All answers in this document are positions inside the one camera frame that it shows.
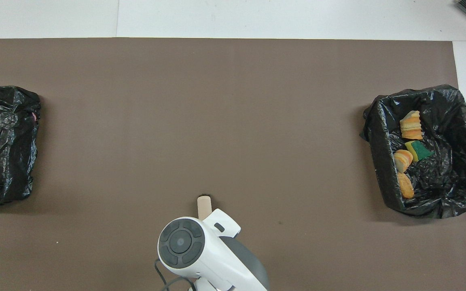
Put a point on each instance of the brown table mat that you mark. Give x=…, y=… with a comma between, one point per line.
x=257, y=101

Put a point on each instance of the small yellow green sponge piece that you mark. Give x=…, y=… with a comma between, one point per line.
x=418, y=150

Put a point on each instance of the large pale bread chunk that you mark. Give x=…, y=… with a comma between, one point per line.
x=411, y=125

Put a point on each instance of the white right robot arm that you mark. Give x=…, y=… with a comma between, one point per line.
x=208, y=254

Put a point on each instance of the brown bread roll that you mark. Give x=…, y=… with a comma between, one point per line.
x=405, y=186

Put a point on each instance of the beige hand brush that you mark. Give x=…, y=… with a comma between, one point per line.
x=204, y=207

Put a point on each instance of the small pale bread chunk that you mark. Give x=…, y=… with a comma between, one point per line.
x=403, y=161

